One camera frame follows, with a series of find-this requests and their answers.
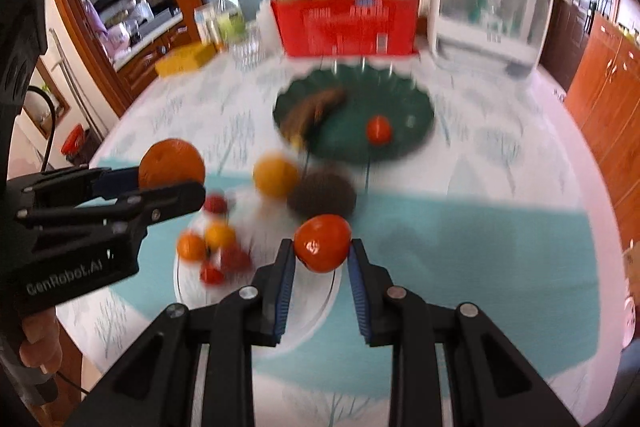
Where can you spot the brown overripe banana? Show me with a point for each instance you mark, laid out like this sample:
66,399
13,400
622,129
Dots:
312,112

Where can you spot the clear bottle green label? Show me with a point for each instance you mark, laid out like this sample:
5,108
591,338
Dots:
228,18

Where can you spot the clear ribbed glass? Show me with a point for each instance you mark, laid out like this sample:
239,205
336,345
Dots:
246,46

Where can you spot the small orange tangerine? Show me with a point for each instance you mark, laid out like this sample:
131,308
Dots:
191,247

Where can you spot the large orange tangerine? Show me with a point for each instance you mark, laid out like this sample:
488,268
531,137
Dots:
172,162

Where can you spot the small yellow citrus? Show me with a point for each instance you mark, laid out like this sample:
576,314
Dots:
220,234

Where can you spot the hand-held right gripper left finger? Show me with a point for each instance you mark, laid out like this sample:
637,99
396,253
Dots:
282,287

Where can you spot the dark brown round fruit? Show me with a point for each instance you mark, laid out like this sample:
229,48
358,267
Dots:
322,194

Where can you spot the silver refrigerator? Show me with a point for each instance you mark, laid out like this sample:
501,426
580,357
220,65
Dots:
75,97

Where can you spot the small red tomato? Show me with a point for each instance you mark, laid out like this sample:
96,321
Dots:
378,129

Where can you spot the white sterilizer cabinet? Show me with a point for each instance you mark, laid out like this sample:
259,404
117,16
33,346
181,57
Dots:
450,42

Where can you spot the wooden kitchen cabinet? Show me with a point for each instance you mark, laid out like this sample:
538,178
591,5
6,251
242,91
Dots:
145,67

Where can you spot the large yellow orange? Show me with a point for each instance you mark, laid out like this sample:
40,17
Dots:
275,177

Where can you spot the person's left hand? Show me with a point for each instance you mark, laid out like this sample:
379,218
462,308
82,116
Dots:
42,342

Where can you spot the red paper cup package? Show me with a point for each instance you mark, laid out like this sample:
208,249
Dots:
345,27

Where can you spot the small white carton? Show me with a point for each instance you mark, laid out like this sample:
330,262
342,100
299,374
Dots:
205,26

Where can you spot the wooden sideboard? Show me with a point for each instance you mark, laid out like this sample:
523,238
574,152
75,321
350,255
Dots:
605,107

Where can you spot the purple plastic bag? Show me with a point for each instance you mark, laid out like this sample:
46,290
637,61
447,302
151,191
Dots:
92,13

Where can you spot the white round plate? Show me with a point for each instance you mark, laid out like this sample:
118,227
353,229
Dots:
260,232

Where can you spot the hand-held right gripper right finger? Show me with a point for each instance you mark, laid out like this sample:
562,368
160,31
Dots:
357,292

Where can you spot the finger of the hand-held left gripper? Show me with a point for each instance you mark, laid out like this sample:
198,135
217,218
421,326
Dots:
120,181
170,202

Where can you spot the yellow flat box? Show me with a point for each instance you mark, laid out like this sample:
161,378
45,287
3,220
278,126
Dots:
182,59

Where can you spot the red lychee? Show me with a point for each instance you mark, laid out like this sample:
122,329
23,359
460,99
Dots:
215,204
235,259

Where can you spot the dark green scalloped plate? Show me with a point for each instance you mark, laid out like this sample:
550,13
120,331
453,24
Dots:
400,102

